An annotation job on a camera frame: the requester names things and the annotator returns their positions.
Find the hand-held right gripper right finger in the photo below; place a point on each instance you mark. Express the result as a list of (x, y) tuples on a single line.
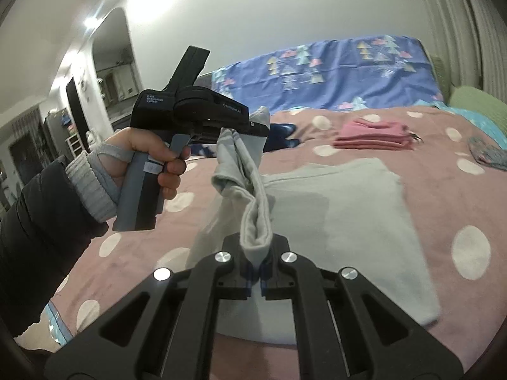
[(263, 279)]

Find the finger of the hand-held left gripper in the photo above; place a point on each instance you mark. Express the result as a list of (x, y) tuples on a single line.
[(206, 132)]

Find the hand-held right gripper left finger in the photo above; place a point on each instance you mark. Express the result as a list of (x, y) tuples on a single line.
[(248, 281)]

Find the grey garment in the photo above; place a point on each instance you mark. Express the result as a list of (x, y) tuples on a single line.
[(356, 213)]

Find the person's left forearm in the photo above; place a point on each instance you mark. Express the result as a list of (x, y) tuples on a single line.
[(43, 213)]

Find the folded pink clothes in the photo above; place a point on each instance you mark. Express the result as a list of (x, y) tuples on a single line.
[(372, 134)]

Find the person's left hand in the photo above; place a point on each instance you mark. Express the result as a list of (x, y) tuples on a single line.
[(119, 140)]

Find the arched doorway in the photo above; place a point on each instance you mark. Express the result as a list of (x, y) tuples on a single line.
[(115, 71)]

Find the navy star-print garment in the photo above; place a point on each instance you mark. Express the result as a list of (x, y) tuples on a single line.
[(281, 136)]

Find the white shelf rack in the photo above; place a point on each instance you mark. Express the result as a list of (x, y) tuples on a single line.
[(76, 145)]

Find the ceiling light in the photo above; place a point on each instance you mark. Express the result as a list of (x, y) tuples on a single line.
[(92, 21)]

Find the purple patterned pillow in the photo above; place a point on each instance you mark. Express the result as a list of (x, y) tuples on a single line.
[(336, 75)]

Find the pink dotted blanket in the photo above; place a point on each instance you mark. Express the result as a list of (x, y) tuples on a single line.
[(435, 190)]

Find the small patterned cloth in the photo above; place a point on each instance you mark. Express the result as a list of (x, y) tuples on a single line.
[(489, 152)]

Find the green pillow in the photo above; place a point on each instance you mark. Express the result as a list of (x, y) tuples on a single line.
[(479, 107)]

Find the grey curtain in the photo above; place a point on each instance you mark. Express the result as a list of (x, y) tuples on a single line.
[(487, 39)]

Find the black wall panel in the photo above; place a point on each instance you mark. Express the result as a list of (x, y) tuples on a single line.
[(77, 107)]

